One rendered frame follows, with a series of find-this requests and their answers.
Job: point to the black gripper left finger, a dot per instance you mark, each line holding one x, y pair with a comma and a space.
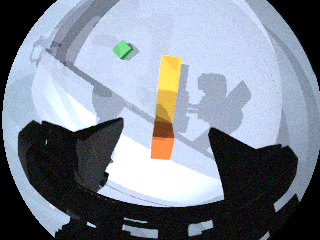
88, 149

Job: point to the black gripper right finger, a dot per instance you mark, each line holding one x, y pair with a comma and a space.
237, 162

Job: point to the green cube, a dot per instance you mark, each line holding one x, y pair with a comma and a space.
123, 50

